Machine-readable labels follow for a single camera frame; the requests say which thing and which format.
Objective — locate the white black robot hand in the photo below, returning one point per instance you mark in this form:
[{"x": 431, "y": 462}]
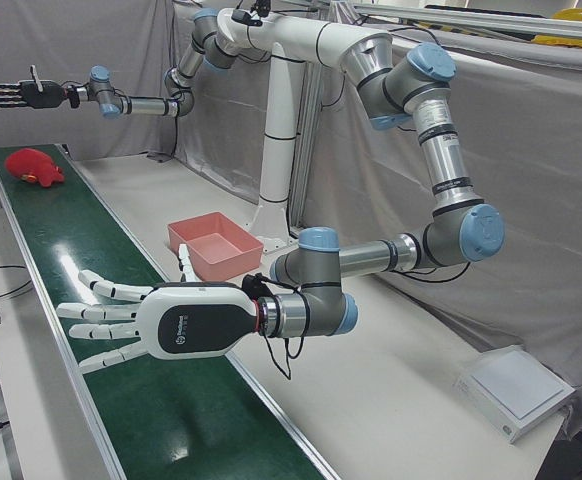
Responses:
[
  {"x": 196, "y": 325},
  {"x": 41, "y": 95}
]

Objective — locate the red plush toy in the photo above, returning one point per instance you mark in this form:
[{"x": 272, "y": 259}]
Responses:
[{"x": 31, "y": 162}]

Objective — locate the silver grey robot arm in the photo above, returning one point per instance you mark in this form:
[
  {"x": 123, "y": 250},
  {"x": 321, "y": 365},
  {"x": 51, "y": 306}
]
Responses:
[
  {"x": 146, "y": 106},
  {"x": 443, "y": 150}
]

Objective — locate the pink plastic basket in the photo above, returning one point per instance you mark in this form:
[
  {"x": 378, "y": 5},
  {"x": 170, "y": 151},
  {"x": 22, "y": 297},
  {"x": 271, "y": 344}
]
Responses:
[{"x": 221, "y": 247}]

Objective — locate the grey backdrop cloth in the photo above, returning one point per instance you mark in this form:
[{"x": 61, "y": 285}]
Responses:
[
  {"x": 546, "y": 175},
  {"x": 46, "y": 40}
]

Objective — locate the green conveyor belt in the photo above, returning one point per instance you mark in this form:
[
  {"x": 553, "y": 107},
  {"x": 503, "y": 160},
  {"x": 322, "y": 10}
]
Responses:
[{"x": 171, "y": 425}]

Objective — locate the white robot torso stand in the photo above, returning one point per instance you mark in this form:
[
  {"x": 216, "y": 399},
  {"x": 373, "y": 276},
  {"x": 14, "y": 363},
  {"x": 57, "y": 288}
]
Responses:
[{"x": 276, "y": 125}]

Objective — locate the white flat device box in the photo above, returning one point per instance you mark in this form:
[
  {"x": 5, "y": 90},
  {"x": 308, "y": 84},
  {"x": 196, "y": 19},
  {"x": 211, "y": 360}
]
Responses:
[{"x": 516, "y": 390}]

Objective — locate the yellow hard hat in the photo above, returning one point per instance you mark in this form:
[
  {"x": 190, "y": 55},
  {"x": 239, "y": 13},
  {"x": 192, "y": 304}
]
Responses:
[
  {"x": 573, "y": 15},
  {"x": 563, "y": 41}
]

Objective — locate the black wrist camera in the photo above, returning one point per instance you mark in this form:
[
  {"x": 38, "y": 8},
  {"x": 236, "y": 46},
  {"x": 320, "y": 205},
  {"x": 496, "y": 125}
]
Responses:
[
  {"x": 253, "y": 287},
  {"x": 73, "y": 96}
]

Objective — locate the black head camera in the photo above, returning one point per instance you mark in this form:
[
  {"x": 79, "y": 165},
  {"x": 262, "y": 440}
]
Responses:
[{"x": 246, "y": 16}]

